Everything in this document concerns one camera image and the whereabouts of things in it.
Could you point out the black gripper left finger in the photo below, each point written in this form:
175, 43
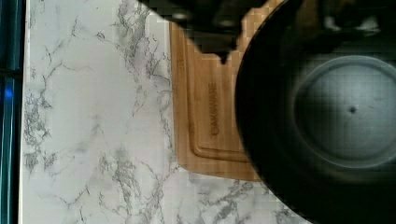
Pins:
213, 26

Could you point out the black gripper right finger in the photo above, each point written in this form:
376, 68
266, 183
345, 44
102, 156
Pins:
326, 25

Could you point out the dark green bowl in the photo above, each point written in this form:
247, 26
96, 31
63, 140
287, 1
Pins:
319, 128

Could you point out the bamboo cutting board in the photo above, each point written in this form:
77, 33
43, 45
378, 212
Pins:
206, 136

